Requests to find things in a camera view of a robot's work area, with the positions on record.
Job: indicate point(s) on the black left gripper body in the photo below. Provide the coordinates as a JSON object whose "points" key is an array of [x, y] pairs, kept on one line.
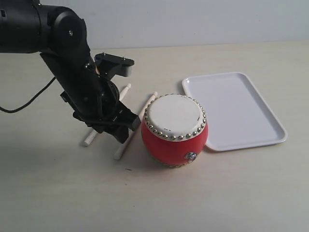
{"points": [[93, 98]]}

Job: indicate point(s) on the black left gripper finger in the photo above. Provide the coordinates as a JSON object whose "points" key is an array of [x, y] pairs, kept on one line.
{"points": [[125, 117], [118, 130]]}

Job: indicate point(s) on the white wooden drumstick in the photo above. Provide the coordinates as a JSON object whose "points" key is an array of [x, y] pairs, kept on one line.
{"points": [[120, 151], [93, 133]]}

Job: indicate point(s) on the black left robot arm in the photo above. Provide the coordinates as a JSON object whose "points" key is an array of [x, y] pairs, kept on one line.
{"points": [[59, 35]]}

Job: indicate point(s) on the small red drum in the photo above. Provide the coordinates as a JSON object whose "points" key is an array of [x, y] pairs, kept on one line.
{"points": [[174, 129]]}

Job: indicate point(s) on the white plastic tray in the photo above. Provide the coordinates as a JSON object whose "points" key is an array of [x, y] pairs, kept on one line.
{"points": [[237, 115]]}

